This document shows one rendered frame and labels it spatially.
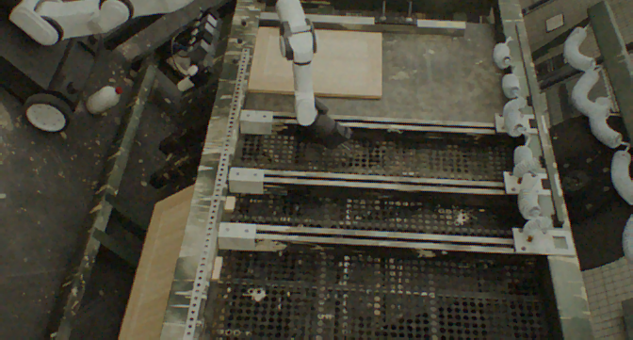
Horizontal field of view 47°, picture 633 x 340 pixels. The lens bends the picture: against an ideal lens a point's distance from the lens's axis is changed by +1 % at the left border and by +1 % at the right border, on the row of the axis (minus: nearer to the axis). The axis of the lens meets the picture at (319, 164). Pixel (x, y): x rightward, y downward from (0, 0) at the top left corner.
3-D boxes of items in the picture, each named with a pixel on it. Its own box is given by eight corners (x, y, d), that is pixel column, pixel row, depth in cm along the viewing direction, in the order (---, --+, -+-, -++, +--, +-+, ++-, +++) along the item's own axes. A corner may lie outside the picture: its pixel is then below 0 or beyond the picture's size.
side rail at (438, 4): (267, -1, 366) (266, -20, 358) (488, 9, 364) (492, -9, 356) (266, 6, 362) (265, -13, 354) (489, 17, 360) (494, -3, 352)
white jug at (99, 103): (87, 93, 359) (115, 75, 349) (103, 105, 364) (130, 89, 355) (81, 107, 352) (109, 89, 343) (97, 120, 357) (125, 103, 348)
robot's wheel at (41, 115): (11, 107, 314) (49, 95, 308) (16, 100, 318) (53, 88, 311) (42, 138, 327) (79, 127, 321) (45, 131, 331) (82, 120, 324)
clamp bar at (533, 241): (222, 230, 258) (217, 186, 241) (561, 250, 255) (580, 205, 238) (218, 253, 251) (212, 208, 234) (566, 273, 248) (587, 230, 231)
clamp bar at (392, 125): (243, 119, 297) (239, 73, 280) (537, 135, 295) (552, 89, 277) (239, 137, 291) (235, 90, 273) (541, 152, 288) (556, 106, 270)
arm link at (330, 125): (327, 155, 280) (305, 138, 274) (328, 137, 287) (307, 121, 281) (351, 140, 273) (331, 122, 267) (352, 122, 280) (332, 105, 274)
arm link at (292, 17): (320, 31, 250) (304, -8, 264) (284, 36, 247) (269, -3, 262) (319, 56, 259) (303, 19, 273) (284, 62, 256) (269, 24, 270)
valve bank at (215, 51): (177, 14, 346) (215, -10, 335) (198, 35, 354) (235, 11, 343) (155, 83, 312) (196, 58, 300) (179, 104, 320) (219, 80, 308)
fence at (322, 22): (261, 19, 345) (260, 11, 342) (462, 28, 343) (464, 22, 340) (259, 25, 341) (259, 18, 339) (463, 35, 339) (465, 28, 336)
